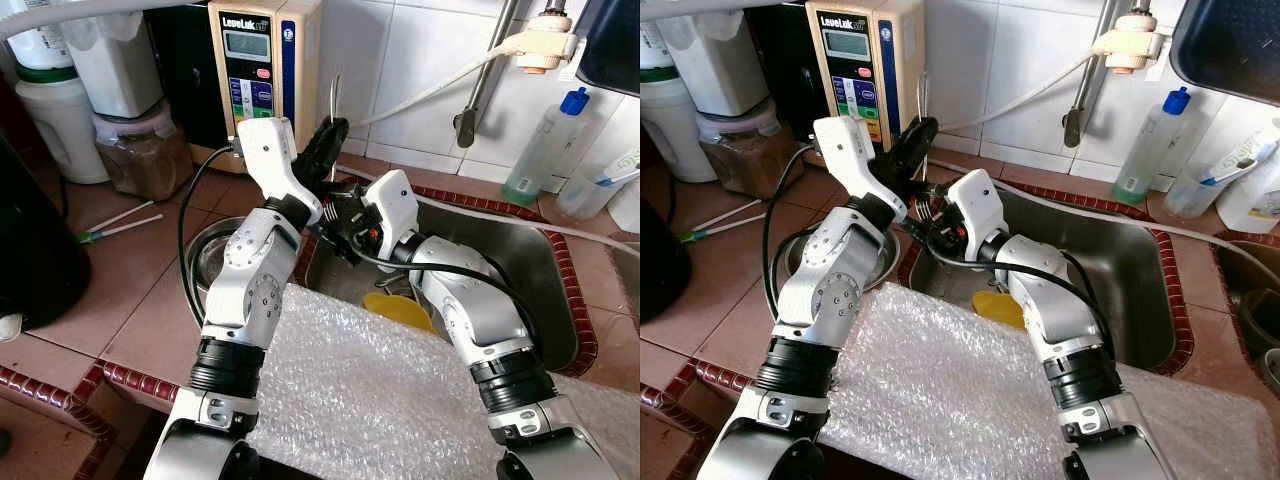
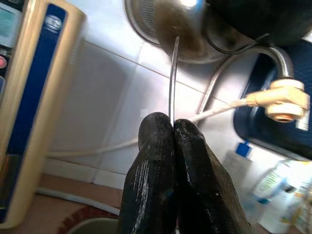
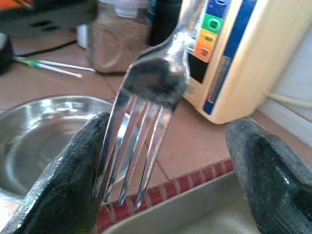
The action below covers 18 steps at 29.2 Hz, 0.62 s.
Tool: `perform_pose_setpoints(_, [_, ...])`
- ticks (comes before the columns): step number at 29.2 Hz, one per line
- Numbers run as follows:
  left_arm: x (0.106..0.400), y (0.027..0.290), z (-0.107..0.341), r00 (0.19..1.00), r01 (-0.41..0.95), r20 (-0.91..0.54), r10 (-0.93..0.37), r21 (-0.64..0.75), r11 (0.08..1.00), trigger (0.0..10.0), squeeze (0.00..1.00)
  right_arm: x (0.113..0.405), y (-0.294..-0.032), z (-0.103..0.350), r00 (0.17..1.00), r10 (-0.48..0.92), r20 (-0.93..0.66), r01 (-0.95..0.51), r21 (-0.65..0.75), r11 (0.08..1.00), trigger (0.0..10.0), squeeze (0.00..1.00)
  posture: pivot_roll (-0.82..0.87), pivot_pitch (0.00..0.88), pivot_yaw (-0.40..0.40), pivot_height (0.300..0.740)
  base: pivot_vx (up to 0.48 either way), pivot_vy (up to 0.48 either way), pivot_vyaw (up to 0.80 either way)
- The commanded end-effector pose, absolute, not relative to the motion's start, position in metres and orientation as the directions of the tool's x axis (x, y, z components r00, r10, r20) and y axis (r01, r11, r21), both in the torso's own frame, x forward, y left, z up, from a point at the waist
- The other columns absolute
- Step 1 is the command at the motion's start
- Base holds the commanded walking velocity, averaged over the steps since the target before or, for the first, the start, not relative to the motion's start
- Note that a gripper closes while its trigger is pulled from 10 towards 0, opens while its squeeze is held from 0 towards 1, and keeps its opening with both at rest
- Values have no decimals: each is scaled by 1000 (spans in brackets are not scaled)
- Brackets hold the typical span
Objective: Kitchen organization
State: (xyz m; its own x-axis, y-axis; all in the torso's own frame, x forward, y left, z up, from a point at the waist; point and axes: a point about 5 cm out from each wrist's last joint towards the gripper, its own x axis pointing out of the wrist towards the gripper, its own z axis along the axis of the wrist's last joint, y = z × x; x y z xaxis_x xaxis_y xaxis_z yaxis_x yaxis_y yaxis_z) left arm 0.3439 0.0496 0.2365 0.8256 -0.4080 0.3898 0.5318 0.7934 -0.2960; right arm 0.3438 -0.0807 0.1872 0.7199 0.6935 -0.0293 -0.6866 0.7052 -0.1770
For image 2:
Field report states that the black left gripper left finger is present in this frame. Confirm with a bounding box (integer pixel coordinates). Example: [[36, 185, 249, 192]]
[[117, 112, 177, 234]]

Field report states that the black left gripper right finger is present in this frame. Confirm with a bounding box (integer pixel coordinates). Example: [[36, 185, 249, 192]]
[[173, 118, 255, 234]]

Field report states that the steel spoon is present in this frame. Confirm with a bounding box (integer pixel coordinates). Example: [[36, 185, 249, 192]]
[[168, 36, 181, 122]]

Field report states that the clear bottle with blue cap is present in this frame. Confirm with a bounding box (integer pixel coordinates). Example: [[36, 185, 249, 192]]
[[223, 140, 254, 195]]

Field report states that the dark blue tray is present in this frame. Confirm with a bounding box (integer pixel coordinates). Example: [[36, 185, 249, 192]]
[[233, 39, 312, 161]]

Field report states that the beige faucet diverter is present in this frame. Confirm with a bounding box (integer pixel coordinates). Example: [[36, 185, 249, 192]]
[[246, 78, 312, 122]]

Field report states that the beige water ionizer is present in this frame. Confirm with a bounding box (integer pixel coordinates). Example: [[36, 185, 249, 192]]
[[0, 0, 87, 230]]

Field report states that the steel faucet pipe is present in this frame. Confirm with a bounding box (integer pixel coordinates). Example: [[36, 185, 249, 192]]
[[199, 45, 294, 115]]

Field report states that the steel strainer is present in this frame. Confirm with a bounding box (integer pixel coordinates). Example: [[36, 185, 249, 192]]
[[124, 0, 234, 65]]

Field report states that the black pot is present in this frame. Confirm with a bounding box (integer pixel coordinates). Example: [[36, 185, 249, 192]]
[[207, 0, 312, 47]]

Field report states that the grey drain hose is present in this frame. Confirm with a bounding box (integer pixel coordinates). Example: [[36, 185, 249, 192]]
[[36, 189, 122, 217]]

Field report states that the white diverter hose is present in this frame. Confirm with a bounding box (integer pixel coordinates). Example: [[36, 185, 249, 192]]
[[47, 99, 252, 156]]

